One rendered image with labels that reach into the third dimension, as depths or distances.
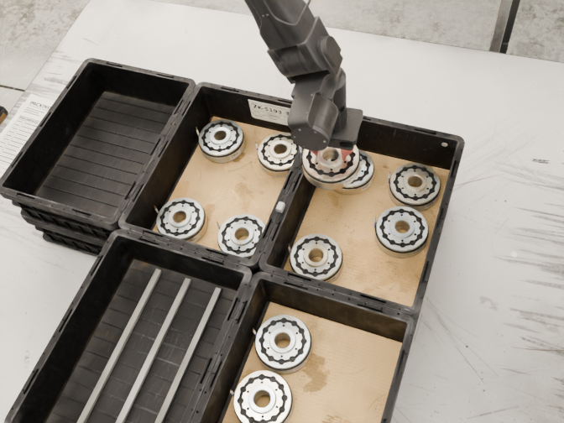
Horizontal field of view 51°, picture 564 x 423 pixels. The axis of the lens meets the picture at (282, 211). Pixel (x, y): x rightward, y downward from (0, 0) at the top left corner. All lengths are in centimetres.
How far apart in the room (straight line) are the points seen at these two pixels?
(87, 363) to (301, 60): 71
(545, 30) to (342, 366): 211
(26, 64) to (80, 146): 167
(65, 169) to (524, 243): 105
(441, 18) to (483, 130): 139
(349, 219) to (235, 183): 27
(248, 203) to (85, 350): 44
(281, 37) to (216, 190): 55
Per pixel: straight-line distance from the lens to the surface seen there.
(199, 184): 132
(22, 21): 337
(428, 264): 108
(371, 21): 287
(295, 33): 81
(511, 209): 144
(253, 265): 108
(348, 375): 110
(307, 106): 84
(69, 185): 143
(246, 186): 129
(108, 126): 150
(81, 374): 121
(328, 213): 123
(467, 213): 141
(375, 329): 110
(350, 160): 105
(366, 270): 117
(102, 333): 122
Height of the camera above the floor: 189
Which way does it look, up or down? 58 degrees down
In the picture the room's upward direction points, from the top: 11 degrees counter-clockwise
